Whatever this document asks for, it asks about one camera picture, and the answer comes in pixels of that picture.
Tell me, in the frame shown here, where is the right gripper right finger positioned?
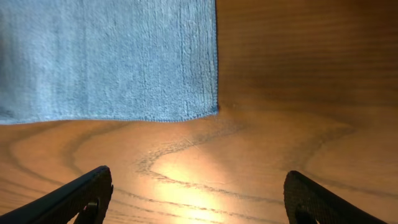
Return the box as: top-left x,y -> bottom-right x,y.
284,170 -> 386,224

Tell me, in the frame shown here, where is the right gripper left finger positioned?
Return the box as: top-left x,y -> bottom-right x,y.
1,166 -> 113,224

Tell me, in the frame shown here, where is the blue microfiber cloth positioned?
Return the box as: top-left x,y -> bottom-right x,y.
1,0 -> 218,124

